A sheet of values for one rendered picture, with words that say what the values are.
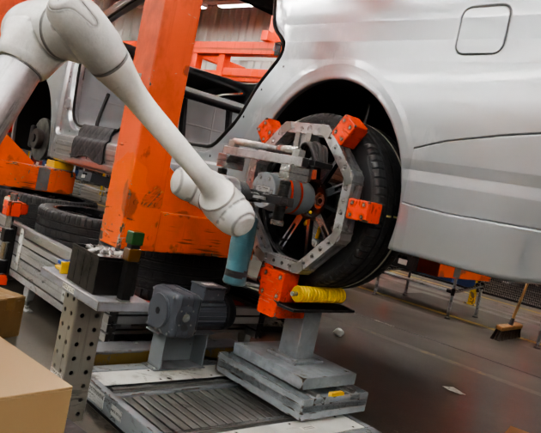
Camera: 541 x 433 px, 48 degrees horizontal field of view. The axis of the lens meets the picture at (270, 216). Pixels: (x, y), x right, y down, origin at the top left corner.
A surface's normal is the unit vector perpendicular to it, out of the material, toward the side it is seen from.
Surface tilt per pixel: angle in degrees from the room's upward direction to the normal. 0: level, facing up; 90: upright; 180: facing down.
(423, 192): 90
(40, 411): 90
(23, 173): 90
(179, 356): 90
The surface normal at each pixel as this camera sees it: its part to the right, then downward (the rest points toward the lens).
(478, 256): -0.73, -0.11
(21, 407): 0.74, 0.19
